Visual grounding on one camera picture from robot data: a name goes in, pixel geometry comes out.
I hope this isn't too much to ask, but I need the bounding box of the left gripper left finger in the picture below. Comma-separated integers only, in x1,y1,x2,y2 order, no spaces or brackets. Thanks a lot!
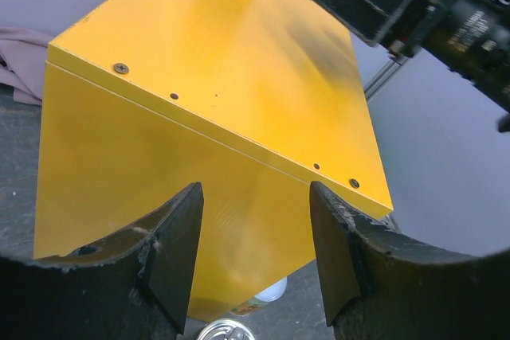
1,182,204,339

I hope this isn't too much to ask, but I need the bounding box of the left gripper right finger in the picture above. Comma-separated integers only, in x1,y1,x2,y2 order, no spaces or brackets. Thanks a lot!
309,182,509,339

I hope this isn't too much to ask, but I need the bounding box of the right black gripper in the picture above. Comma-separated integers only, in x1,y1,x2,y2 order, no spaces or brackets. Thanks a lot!
313,0,509,111

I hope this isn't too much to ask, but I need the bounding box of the blue can with pull-tab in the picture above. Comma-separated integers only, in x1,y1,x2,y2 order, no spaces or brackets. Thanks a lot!
196,319,256,340

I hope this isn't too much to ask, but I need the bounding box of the short can white lid front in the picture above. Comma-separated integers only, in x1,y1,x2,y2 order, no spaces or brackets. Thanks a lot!
230,277,288,316

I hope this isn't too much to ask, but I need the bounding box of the yellow open shelf cabinet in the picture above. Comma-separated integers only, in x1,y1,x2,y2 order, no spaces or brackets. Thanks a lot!
33,0,393,321

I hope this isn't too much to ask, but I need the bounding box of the pink cloth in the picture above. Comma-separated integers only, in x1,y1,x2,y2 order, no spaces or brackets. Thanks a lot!
1,27,53,106

